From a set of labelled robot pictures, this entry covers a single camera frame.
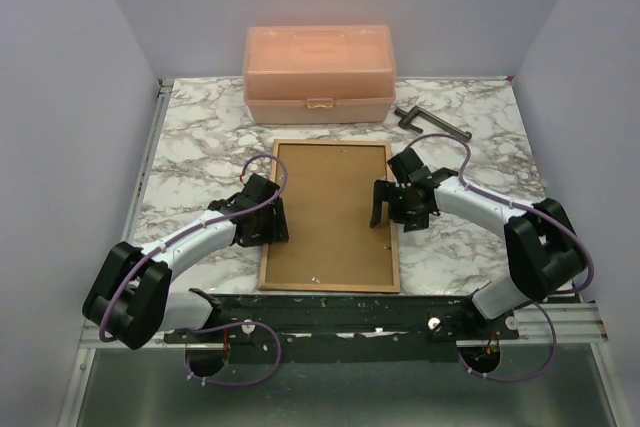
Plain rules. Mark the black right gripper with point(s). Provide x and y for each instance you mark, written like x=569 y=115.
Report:
x=386 y=191

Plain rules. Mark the blue wooden picture frame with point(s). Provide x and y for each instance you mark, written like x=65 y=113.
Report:
x=395 y=247

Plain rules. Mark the aluminium extrusion table frame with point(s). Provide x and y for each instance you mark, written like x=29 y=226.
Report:
x=84 y=359

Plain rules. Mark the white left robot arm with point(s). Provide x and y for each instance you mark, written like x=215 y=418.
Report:
x=165 y=267

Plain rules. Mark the orange translucent plastic storage box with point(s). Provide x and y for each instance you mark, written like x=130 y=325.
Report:
x=331 y=74

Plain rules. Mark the black metal crank handle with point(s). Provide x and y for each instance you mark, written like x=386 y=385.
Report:
x=407 y=117

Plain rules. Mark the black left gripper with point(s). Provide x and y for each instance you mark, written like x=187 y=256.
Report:
x=278 y=231

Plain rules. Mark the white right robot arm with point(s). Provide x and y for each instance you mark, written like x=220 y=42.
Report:
x=542 y=248

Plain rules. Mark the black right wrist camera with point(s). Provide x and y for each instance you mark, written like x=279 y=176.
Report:
x=407 y=167

